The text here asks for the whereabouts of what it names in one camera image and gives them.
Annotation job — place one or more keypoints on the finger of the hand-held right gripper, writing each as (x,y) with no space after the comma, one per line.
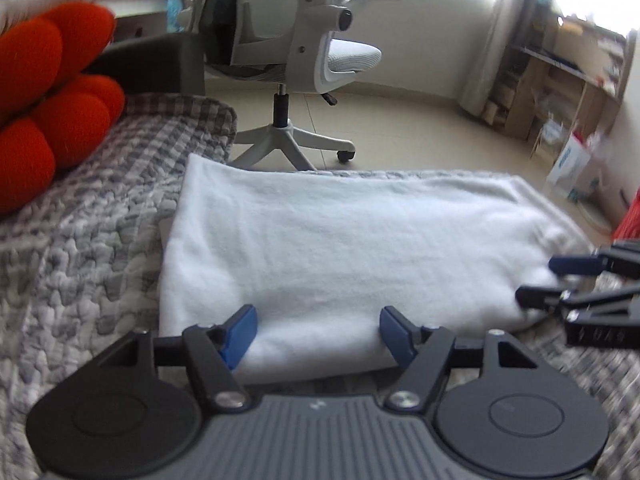
(575,265)
(540,297)

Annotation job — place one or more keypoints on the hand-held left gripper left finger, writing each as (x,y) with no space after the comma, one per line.
(240,332)

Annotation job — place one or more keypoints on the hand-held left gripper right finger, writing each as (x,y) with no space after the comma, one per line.
(397,335)

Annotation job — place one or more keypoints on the white t-shirt with orange print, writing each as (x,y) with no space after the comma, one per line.
(350,250)

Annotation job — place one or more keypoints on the white round stand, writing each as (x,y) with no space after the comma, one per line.
(597,217)

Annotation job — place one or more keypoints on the red cloth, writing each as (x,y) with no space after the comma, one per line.
(629,217)

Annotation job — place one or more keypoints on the white paper bag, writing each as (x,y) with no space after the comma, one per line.
(572,170)

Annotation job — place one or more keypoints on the grey quilted blanket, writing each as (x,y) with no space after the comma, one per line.
(75,285)

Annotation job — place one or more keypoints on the wooden shelf unit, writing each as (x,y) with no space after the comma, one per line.
(565,75)

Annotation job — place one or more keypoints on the grey curtain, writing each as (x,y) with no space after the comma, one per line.
(500,50)

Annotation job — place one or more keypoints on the dark grey sofa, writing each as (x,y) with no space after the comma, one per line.
(150,62)

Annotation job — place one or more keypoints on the white office chair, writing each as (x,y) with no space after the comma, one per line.
(310,55)

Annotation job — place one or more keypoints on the light blue patterned bag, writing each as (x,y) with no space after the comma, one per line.
(177,10)

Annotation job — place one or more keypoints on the white desk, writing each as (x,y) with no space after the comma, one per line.
(135,5)

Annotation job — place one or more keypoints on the grey printed pillow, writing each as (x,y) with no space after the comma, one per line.
(40,5)

